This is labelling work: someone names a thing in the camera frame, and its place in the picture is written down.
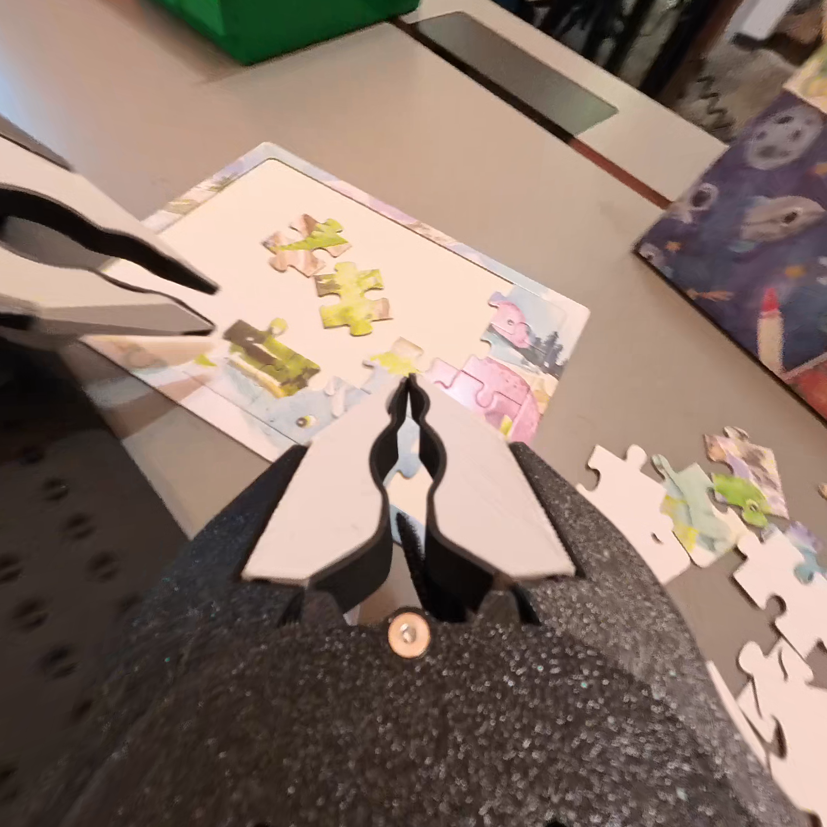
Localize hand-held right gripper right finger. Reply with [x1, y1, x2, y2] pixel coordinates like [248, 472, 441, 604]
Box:
[412, 375, 577, 592]

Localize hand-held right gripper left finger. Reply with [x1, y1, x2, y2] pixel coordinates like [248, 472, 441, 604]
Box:
[242, 376, 410, 594]

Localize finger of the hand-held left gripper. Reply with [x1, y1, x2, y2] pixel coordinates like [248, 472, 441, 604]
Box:
[0, 136, 219, 297]
[0, 249, 215, 337]

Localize blue dinosaur head puzzle piece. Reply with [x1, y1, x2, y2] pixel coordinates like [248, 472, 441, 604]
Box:
[258, 378, 372, 453]

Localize joined printed puzzle pieces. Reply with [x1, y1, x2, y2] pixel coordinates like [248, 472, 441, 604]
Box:
[363, 336, 563, 447]

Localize green dark-spotted puzzle piece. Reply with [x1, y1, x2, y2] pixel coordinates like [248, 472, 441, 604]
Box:
[255, 349, 322, 398]

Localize dark tree puzzle piece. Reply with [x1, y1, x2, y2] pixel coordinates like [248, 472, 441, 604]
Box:
[194, 318, 288, 382]

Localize pink corner puzzle piece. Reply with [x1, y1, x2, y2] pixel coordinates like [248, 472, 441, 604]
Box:
[481, 291, 571, 382]

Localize green printed puzzle piece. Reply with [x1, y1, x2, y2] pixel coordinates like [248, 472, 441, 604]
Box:
[314, 261, 393, 337]

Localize green striped puzzle piece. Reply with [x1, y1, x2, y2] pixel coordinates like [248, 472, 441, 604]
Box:
[261, 215, 351, 277]

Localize landscape jigsaw puzzle board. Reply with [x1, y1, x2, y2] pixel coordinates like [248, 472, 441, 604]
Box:
[84, 142, 590, 463]

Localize pile of puzzle pieces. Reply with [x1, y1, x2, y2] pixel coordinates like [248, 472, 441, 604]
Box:
[575, 442, 827, 821]

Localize grey desk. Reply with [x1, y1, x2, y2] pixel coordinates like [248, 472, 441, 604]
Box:
[0, 0, 827, 712]

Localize adjacent white desk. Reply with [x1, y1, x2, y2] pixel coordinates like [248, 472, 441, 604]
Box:
[394, 0, 731, 209]

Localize dark grey desk panel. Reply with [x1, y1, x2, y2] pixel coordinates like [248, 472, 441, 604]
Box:
[417, 12, 619, 140]

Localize green plastic bin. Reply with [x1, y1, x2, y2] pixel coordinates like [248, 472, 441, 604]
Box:
[155, 0, 421, 65]

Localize printed jigsaw puzzle box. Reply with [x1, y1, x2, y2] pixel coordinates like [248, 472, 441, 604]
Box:
[635, 61, 827, 421]

